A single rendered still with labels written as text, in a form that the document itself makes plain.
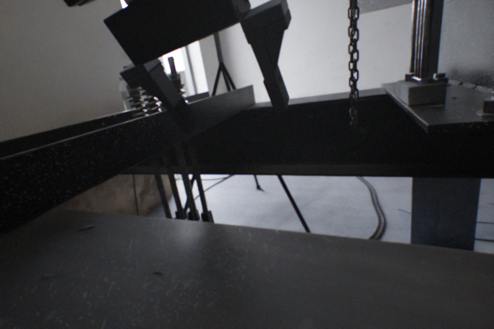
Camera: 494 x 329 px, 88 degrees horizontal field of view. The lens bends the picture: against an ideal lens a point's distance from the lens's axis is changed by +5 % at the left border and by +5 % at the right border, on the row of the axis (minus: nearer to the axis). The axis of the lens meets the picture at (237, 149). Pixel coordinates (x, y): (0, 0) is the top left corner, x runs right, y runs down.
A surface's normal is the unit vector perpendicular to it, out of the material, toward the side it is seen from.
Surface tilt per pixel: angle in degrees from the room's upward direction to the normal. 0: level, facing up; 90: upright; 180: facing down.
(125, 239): 0
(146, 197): 90
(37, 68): 90
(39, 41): 90
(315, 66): 90
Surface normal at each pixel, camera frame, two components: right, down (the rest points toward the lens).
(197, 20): -0.25, 0.67
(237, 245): -0.16, -0.94
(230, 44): -0.38, 0.33
